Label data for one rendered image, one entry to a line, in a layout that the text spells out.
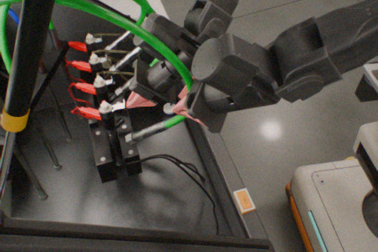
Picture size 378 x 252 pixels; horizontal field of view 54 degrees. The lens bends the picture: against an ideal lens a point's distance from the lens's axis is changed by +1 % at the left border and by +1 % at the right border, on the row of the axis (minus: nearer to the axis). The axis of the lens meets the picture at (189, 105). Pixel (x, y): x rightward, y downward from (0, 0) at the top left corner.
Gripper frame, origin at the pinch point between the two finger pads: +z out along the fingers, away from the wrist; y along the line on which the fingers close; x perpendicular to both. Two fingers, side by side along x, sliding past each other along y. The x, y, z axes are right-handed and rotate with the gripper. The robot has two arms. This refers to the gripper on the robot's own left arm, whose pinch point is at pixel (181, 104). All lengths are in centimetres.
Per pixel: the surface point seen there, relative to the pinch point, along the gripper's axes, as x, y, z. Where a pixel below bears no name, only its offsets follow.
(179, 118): 1.6, 1.9, 1.1
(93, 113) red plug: -4.7, 1.5, 24.3
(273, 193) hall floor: 113, -33, 71
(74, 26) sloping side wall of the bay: -15.3, -21.1, 40.4
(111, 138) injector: 2.8, 3.4, 26.6
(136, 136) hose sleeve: 0.3, 5.6, 10.8
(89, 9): -22.2, 0.5, -5.4
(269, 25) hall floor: 112, -168, 116
